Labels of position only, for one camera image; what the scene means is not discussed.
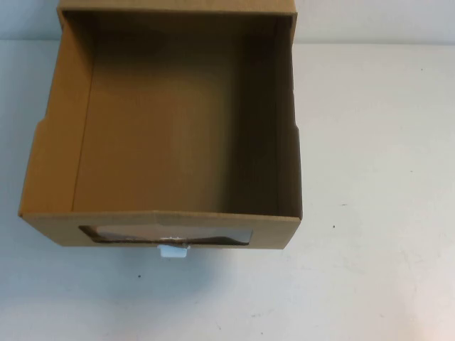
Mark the cardboard drawer with window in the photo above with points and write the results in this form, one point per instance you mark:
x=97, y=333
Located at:
x=160, y=142

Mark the cardboard shoe box shell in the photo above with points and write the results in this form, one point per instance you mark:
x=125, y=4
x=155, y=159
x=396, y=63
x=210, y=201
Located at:
x=177, y=4

